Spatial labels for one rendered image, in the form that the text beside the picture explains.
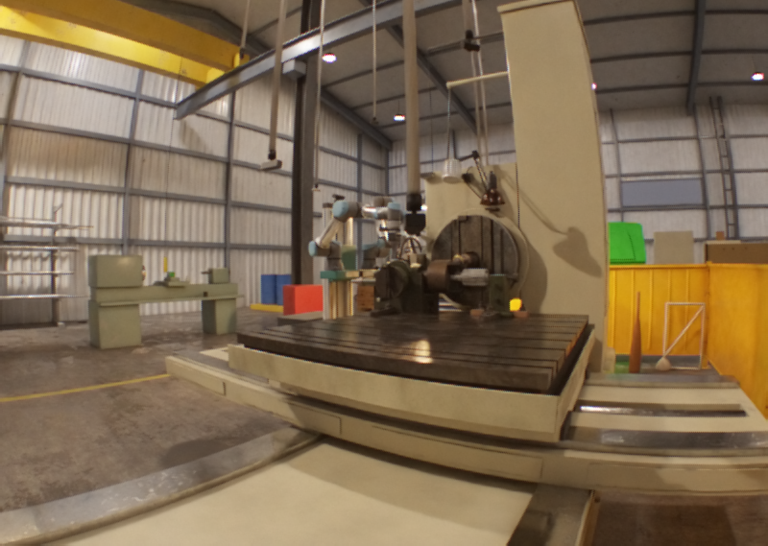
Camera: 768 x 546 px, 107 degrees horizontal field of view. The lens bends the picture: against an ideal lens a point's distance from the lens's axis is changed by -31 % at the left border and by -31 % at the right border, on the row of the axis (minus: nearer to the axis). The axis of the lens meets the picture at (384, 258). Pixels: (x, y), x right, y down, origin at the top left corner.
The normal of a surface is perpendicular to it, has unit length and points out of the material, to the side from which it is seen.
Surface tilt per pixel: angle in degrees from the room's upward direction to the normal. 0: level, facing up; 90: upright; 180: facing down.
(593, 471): 90
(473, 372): 90
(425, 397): 90
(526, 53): 90
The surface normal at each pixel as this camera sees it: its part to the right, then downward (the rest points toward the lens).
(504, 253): -0.55, -0.01
